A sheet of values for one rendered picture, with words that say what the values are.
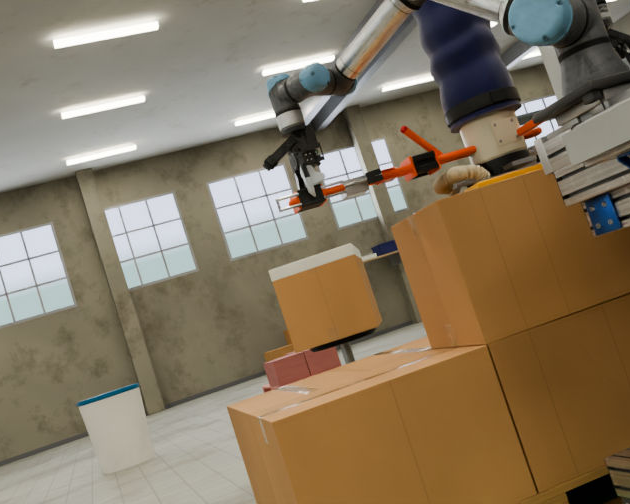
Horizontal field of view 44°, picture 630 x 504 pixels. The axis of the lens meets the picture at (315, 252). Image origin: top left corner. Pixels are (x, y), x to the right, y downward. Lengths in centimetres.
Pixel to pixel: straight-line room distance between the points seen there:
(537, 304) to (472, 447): 42
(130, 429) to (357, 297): 409
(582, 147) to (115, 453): 609
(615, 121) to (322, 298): 219
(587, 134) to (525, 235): 58
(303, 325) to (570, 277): 165
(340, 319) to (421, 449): 161
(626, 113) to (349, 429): 97
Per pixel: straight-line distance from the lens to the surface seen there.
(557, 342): 216
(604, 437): 223
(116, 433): 724
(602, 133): 161
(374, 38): 215
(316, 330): 354
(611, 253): 227
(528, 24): 173
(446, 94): 235
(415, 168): 223
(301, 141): 218
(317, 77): 211
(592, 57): 183
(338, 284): 352
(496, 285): 209
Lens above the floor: 75
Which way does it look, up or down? 5 degrees up
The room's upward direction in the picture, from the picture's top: 18 degrees counter-clockwise
